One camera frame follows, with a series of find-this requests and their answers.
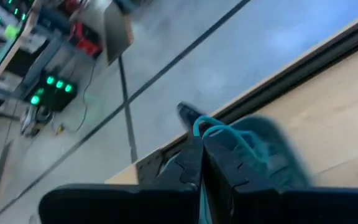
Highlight single grey rubber band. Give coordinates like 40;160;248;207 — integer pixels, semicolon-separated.
192;115;270;166

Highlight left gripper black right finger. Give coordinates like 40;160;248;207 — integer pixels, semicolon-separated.
202;135;358;224

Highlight blue plastic basket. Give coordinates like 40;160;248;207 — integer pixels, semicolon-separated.
158;114;311;224

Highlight beige leaning board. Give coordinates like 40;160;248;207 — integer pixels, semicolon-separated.
102;0;135;67

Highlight red toolbox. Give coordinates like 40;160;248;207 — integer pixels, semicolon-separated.
69;21;103;59

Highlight black floor cable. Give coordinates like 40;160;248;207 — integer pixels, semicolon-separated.
74;60;98;134

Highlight black device green lights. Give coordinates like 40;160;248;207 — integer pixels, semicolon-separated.
25;73;78;113

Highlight grey metal shelf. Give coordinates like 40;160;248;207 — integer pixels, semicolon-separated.
0;0;76;105

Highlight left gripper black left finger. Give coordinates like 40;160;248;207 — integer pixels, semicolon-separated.
38;136;204;224

